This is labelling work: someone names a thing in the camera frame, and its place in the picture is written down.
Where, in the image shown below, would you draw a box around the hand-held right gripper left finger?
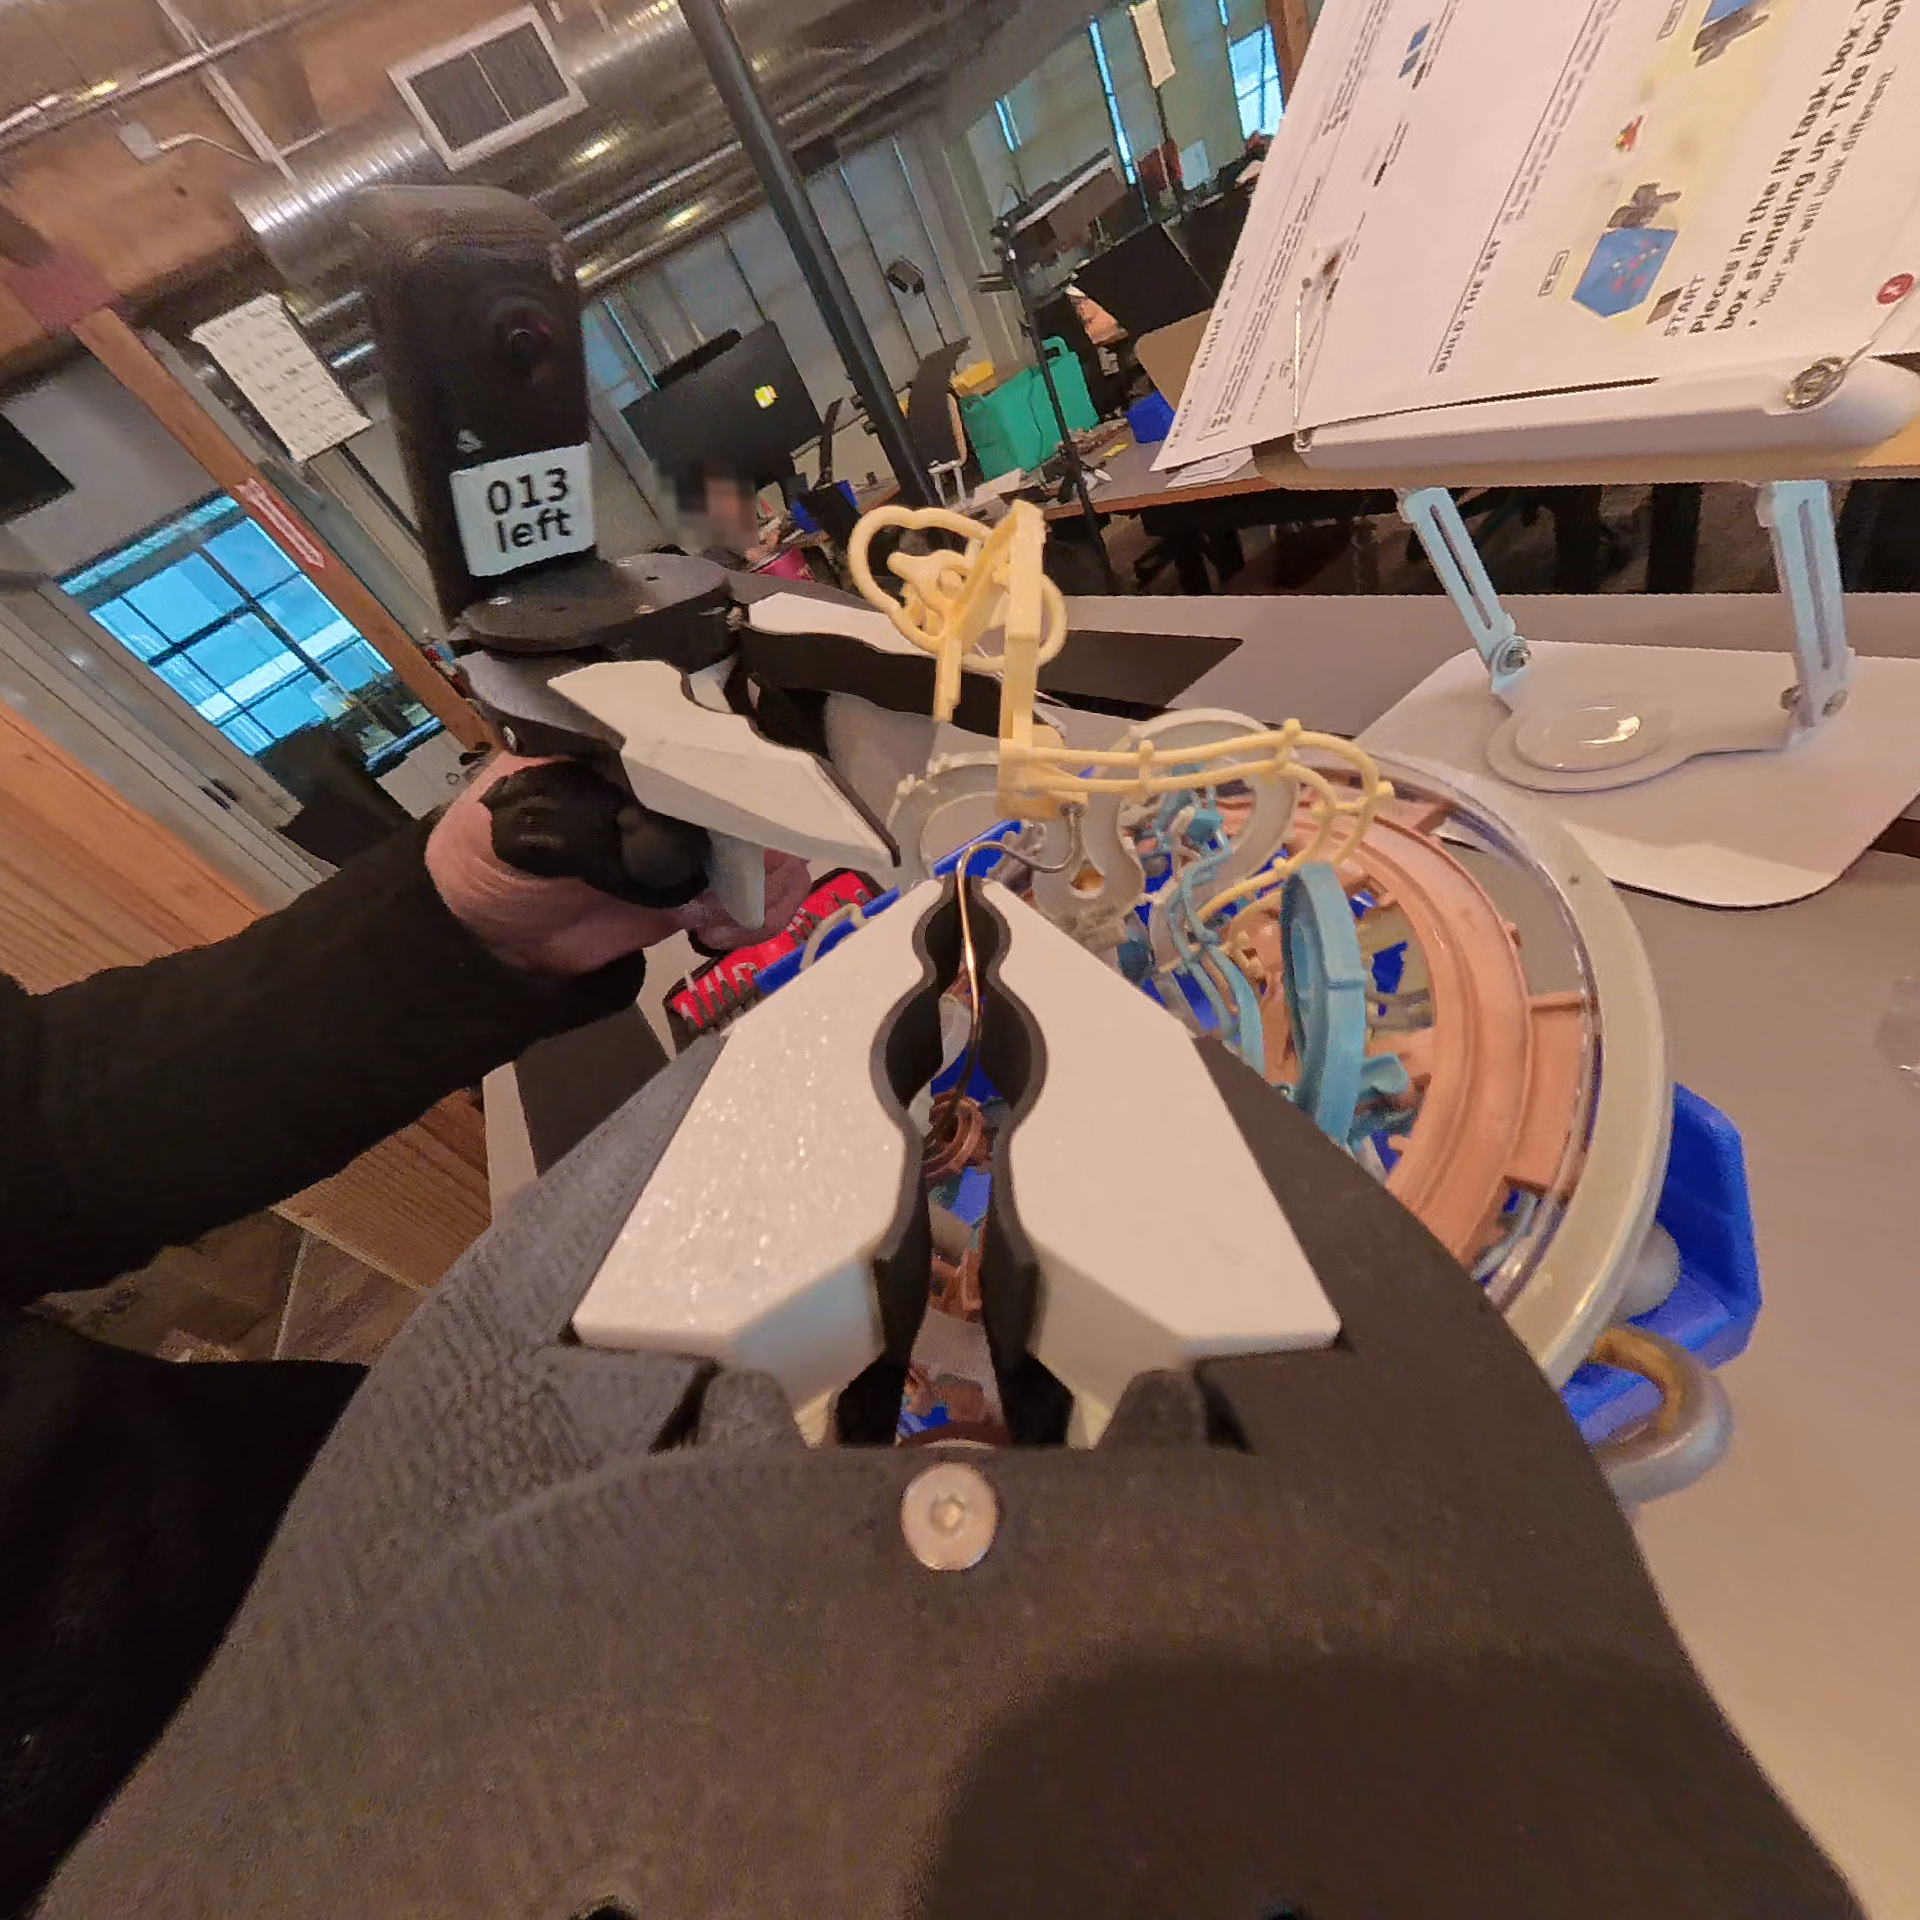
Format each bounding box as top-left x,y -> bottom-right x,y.
569,877 -> 959,1443

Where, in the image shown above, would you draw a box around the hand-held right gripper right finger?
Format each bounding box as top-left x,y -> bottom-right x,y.
960,877 -> 1343,1448

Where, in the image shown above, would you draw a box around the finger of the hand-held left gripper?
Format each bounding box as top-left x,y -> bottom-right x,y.
727,589 -> 1057,725
546,660 -> 905,877

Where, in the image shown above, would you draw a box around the pale yellow plastic track piece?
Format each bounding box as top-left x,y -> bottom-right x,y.
848,498 -> 1384,962

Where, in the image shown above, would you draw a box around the thin metal wire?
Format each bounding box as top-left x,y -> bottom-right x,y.
952,839 -> 1087,1086

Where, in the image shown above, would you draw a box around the marble maze ball toy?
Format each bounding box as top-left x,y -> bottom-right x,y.
795,704 -> 1673,1443

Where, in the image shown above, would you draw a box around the small blue plastic bin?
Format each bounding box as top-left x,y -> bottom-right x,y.
751,839 -> 1761,1448

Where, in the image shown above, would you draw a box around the grey handled scissors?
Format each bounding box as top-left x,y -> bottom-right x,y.
1592,1327 -> 1738,1503

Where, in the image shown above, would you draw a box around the person's left forearm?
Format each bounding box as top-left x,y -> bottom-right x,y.
0,810 -> 650,1310

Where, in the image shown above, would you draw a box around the person's left hand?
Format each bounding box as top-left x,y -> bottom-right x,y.
423,756 -> 817,981

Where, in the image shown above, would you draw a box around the red black tool pouch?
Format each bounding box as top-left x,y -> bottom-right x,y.
667,900 -> 865,1040

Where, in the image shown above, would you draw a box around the black monitor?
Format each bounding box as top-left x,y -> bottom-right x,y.
622,323 -> 826,488

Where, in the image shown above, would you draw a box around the white air vent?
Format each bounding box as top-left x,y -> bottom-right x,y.
392,6 -> 588,166

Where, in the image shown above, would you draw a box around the green storage bin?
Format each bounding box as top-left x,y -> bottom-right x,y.
960,335 -> 1104,482

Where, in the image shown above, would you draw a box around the black pole with round disc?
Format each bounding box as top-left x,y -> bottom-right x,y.
675,0 -> 962,519

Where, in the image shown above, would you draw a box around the white book stand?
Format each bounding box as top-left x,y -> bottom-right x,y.
1252,352 -> 1920,904

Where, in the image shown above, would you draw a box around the printed instruction sheet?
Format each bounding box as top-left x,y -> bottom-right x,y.
1152,0 -> 1920,472

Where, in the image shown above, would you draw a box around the white wall chart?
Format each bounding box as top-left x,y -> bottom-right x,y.
194,293 -> 376,463

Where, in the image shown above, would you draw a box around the silver air duct with vents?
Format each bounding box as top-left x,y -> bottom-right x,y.
225,0 -> 1144,291

